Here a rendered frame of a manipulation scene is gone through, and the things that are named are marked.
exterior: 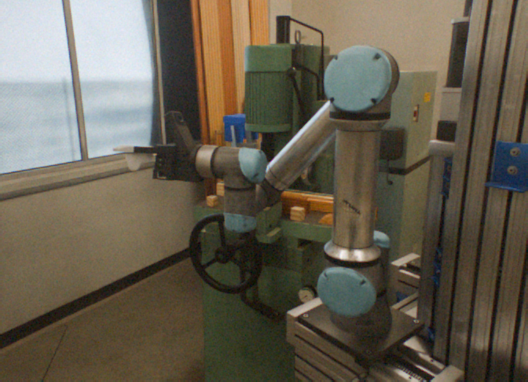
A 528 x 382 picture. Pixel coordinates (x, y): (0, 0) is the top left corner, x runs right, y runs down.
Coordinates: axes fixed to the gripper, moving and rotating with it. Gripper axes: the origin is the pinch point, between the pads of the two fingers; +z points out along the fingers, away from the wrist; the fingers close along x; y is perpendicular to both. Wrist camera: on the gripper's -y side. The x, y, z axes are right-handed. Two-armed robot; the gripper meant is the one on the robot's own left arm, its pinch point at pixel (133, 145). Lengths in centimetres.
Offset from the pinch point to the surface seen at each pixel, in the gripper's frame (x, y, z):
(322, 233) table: 57, 29, -35
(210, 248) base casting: 61, 43, 12
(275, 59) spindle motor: 60, -30, -12
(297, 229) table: 57, 29, -26
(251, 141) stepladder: 155, 2, 40
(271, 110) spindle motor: 62, -13, -11
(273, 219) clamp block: 53, 26, -18
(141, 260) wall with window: 149, 88, 115
